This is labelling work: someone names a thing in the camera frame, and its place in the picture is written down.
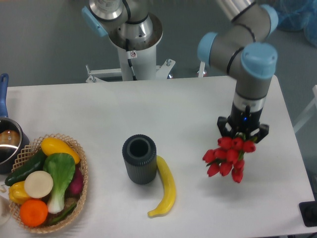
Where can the yellow bell pepper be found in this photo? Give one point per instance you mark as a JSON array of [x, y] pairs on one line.
[[17, 193]]

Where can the blue handled saucepan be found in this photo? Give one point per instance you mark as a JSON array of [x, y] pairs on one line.
[[12, 137]]

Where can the black device at table edge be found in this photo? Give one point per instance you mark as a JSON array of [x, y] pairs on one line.
[[309, 213]]

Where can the white round radish slice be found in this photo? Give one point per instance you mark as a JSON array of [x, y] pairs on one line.
[[38, 184]]

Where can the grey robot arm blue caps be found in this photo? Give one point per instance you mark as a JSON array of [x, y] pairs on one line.
[[241, 52]]

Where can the orange fruit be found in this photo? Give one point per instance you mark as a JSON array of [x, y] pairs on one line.
[[33, 212]]

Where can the woven wicker basket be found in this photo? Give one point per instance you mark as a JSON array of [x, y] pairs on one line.
[[26, 153]]

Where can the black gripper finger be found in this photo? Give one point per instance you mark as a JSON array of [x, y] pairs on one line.
[[259, 134], [225, 127]]

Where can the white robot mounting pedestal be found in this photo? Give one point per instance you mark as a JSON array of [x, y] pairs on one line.
[[134, 65]]

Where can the dark green chili pepper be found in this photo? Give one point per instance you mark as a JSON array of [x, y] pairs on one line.
[[63, 215]]

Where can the small white garlic piece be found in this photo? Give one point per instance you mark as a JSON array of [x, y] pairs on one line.
[[2, 189]]

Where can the green cucumber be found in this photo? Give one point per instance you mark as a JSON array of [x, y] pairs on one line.
[[35, 163]]

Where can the purple sweet potato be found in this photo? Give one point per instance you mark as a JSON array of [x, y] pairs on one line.
[[76, 185]]

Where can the yellow squash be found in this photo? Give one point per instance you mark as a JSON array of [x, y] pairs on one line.
[[52, 145]]

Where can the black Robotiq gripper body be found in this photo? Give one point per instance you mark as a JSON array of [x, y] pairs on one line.
[[243, 121]]

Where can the green bok choy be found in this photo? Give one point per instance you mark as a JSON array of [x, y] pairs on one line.
[[61, 167]]

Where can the yellow banana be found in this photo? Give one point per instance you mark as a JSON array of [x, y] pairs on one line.
[[169, 188]]

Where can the red tulip bouquet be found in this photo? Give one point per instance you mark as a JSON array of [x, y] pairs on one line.
[[228, 157]]

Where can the dark grey ribbed vase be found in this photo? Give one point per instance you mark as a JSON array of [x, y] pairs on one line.
[[140, 157]]

